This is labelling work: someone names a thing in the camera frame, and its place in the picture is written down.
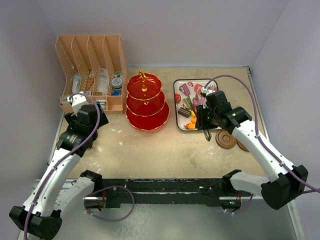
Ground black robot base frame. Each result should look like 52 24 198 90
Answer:
80 170 250 209

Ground white strawberry enamel tray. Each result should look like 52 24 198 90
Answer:
173 78 210 132

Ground orange fish pastry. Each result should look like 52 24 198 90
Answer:
191 117 197 124
185 123 196 130

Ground peach desk file organizer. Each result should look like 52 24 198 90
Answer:
55 35 128 114

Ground pink striped cake slice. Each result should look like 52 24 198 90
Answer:
193 98 205 107

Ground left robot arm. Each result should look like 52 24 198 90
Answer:
9 102 109 240

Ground white blue tube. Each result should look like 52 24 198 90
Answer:
71 72 81 93

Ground green striped cake slice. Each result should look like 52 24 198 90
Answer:
182 98 192 110

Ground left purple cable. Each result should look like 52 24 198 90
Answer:
23 92 101 240

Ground pink heart cake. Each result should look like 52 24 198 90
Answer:
194 83 204 95

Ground brown round coaster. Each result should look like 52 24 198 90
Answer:
237 140 249 152
215 130 237 149

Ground upper orange fish pastry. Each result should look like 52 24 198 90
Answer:
191 117 197 124

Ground small carton box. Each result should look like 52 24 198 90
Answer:
60 95 73 106

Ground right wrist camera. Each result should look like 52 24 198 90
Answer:
200 87 216 97

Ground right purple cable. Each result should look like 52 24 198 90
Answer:
203 74 320 194

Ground left brown round coaster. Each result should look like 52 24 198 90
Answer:
215 130 237 149

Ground purple cable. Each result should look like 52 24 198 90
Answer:
23 92 101 240
203 74 320 194

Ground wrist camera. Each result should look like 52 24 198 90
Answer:
67 92 89 115
200 87 216 97

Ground purple striped cake slice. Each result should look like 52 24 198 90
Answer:
179 83 191 97

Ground lower orange fish pastry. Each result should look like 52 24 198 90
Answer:
185 123 196 130

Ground chocolate cake slice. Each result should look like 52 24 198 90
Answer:
177 107 191 118

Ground right brown round coaster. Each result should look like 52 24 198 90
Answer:
237 140 249 152

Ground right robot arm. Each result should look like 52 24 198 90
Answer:
196 88 309 210

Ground metal serving tongs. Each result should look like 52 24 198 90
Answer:
187 96 212 142

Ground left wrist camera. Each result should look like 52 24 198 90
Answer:
67 92 89 115

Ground red three-tier cake stand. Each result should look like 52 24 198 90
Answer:
126 71 170 131

